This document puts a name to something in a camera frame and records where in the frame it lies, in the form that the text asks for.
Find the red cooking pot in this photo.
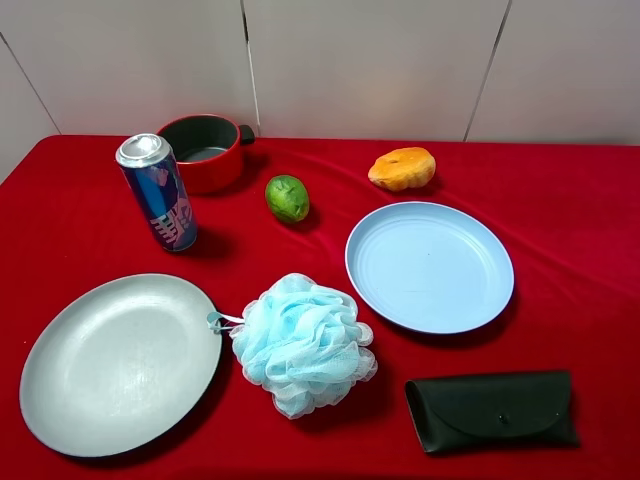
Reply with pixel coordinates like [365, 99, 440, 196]
[157, 114, 255, 195]

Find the black glasses case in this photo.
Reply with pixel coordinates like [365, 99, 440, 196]
[404, 370, 580, 454]

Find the blue drink can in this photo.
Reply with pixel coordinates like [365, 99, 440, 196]
[115, 133, 198, 252]

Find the green avocado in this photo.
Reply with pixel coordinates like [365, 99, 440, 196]
[265, 175, 310, 223]

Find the red tablecloth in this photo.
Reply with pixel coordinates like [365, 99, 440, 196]
[1, 135, 639, 479]

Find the light blue plastic plate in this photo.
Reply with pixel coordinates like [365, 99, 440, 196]
[345, 201, 515, 335]

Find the grey round plate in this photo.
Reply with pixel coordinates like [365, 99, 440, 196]
[19, 274, 223, 457]

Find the orange bread roll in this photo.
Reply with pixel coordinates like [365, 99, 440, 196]
[368, 147, 436, 192]

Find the light blue bath loofah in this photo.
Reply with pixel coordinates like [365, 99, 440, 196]
[207, 273, 378, 419]

